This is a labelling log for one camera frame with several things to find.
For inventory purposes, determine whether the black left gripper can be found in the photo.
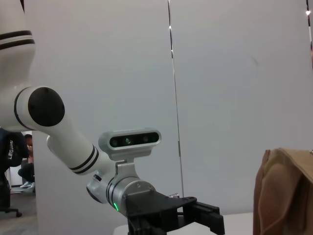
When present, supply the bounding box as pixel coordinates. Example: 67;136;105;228
123;190;225;235

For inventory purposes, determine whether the khaki canvas food bag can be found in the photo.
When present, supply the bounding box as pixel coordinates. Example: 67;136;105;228
253;148;313;235

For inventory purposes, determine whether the crouching person in black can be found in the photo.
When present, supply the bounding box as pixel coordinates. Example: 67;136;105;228
18;134;36;189

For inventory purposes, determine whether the black office chair base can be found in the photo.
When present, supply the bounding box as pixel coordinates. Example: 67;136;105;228
0;171;22;217

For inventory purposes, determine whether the black jacket with lettering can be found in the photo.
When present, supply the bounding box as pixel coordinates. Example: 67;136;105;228
0;127;29;167

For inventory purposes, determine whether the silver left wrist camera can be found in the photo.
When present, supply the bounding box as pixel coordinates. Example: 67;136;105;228
98;127;162;182

